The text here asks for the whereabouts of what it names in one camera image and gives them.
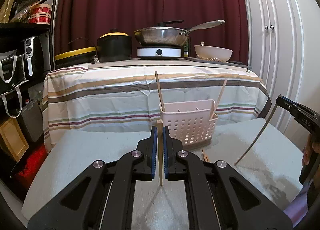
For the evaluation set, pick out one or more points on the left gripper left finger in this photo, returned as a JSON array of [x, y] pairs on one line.
[[101, 197]]

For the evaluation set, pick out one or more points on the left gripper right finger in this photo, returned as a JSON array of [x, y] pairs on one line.
[[217, 196]]

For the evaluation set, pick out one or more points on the person right hand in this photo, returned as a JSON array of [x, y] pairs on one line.
[[311, 146]]

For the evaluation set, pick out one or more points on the dark cutting board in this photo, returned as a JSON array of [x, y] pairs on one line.
[[199, 60]]

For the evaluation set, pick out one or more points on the white perforated utensil basket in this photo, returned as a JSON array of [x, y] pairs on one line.
[[191, 122]]

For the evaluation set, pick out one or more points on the striped tablecloth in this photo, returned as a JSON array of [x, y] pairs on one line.
[[124, 98]]

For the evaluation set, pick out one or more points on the white cabinet doors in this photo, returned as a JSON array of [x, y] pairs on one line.
[[283, 40]]

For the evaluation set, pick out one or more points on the wooden framed board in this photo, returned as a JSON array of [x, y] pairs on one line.
[[13, 142]]

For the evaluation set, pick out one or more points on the white mixing bowl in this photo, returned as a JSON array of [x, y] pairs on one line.
[[211, 53]]

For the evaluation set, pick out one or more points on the olive oil bottle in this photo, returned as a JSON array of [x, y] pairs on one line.
[[186, 48]]

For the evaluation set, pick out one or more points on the yellow black flat grill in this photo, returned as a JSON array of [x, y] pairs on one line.
[[71, 58]]

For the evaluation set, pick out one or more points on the white induction cooker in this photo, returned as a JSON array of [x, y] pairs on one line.
[[161, 52]]

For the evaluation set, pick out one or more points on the black pot yellow lid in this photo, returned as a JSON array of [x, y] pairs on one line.
[[114, 46]]

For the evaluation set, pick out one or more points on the black air fryer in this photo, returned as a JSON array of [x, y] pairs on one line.
[[33, 56]]

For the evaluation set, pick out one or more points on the black white tote bag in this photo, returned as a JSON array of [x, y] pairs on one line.
[[12, 77]]

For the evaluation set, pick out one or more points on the steel frying pan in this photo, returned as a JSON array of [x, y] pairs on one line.
[[170, 36]]

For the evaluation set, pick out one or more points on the red striped round tins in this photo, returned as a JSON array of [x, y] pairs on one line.
[[40, 14]]

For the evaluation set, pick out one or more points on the dark red curtain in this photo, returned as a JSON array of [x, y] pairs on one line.
[[80, 22]]

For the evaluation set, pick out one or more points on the gold package on shelf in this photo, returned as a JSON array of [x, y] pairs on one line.
[[5, 11]]

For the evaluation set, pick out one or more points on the black shelf unit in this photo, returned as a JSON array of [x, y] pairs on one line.
[[13, 35]]

